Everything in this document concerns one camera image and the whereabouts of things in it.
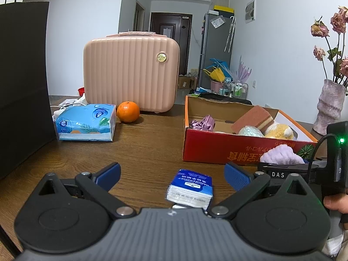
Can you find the black cable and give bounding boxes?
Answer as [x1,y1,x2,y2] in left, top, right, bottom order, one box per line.
[312,133,341,164]

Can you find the orange fruit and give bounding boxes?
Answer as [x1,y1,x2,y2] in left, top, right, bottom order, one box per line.
[116,101,141,123]

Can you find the blue pocket tissue packet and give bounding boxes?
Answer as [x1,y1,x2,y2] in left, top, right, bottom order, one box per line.
[166,169,214,206]

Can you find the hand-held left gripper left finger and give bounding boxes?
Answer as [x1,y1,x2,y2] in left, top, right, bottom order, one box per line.
[35,162,137,218]

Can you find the person's right hand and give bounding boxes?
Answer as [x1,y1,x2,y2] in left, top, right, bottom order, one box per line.
[323,194,348,224]

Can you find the yellow and white plush toy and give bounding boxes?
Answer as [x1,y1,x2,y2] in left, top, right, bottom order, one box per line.
[264,123,296,140]

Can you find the grey refrigerator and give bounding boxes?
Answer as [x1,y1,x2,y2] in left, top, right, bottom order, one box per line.
[199,12,237,90]

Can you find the yellow bag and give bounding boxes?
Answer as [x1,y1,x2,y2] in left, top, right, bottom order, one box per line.
[203,68,226,84]

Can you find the purple textured vase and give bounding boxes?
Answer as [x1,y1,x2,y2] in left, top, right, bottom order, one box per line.
[312,79,347,136]

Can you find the black chair back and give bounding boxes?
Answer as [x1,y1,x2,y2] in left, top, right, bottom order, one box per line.
[199,92,253,105]

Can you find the pink satin scrunchie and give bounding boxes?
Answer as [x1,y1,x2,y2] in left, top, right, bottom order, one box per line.
[189,115,216,132]

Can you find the white wall panel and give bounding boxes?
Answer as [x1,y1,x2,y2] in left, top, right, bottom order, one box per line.
[244,0,257,24]

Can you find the red cardboard box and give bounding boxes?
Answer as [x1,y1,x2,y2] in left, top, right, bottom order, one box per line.
[182,95,319,166]

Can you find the black paper bag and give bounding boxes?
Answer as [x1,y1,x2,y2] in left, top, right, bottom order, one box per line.
[0,0,58,180]

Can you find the white folded umbrella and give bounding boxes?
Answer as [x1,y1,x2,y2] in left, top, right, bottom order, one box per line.
[224,16,237,53]

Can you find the purple feather decoration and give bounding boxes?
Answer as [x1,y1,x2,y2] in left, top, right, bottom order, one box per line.
[229,55,252,82]

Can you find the blue tissue pack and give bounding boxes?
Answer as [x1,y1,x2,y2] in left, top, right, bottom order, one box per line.
[55,104,117,142]

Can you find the yellow box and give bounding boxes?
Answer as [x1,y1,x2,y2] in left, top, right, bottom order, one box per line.
[213,5,235,14]

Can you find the cart with bottles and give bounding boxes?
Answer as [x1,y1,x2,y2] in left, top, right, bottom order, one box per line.
[221,77,249,99]

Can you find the terracotta sponge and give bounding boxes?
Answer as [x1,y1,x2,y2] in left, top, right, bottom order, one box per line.
[231,105,275,135]

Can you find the dried pink roses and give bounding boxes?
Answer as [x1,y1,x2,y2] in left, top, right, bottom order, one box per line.
[310,5,348,88]

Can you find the pink bucket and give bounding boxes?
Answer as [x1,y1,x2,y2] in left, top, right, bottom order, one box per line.
[210,80,225,93]

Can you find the white cables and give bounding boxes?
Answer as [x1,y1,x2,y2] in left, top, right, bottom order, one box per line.
[53,99,88,115]

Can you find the lilac fluffy headband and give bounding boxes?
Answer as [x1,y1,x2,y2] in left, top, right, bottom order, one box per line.
[260,144,305,165]

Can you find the dark brown door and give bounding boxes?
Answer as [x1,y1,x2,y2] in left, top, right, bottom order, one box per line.
[149,12,193,75]

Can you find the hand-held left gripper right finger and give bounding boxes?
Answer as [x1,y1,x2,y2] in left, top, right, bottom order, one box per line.
[208,162,310,219]

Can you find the pink ribbed suitcase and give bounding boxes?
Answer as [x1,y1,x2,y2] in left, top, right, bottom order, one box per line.
[83,31,181,114]

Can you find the brown floor carton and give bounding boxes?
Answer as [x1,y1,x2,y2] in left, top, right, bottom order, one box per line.
[178,76,195,89]

